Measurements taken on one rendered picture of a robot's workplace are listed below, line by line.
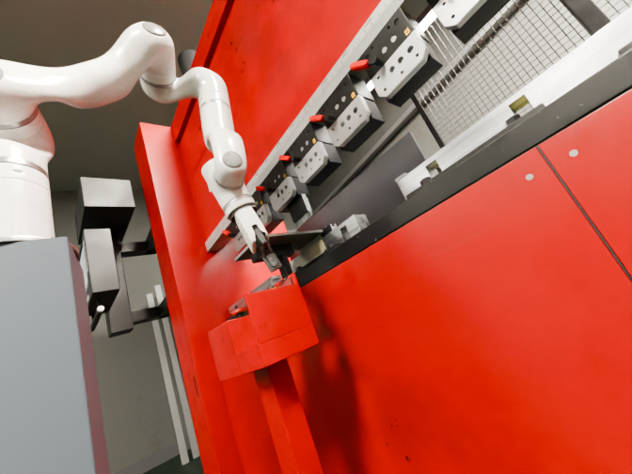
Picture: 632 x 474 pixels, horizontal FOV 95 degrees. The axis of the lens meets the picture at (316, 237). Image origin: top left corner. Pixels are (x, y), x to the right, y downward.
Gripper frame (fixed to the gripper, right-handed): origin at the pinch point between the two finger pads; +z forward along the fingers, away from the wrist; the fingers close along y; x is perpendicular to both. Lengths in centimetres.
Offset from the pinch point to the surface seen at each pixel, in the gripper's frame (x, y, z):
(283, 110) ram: 36, -17, -52
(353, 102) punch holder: 43, 8, -29
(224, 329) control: -17.4, 0.7, 8.2
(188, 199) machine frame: -9, -106, -81
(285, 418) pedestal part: -14.9, 2.3, 31.3
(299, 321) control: -2.1, 3.5, 15.8
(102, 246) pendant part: -59, -94, -70
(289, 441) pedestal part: -16.3, 2.7, 35.1
